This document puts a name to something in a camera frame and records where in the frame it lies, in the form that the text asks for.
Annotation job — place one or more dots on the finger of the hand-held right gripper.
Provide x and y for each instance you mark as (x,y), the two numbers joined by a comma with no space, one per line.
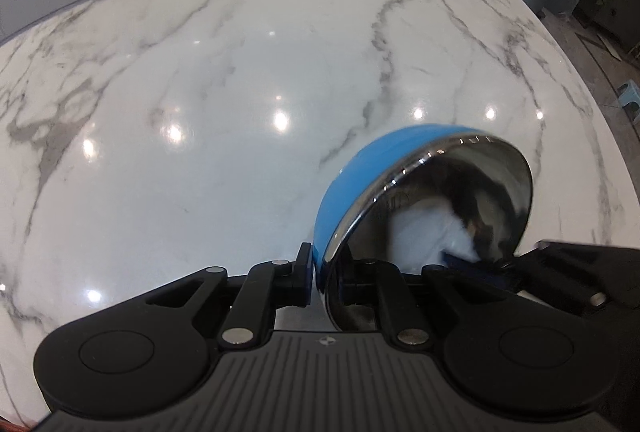
(585,256)
(560,284)

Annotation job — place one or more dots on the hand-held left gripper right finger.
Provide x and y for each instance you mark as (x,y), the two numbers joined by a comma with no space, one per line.
(390,292)

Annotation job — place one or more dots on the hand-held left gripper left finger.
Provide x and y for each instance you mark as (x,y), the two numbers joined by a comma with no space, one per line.
(302,277)

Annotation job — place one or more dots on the blue steel-lined bowl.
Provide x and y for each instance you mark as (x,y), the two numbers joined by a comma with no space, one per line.
(360,182)

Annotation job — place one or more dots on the teal plastic stool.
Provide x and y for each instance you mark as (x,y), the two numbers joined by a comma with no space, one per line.
(631,99)

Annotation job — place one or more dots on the dark cabinet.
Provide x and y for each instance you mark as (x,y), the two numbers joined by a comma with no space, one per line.
(617,19)

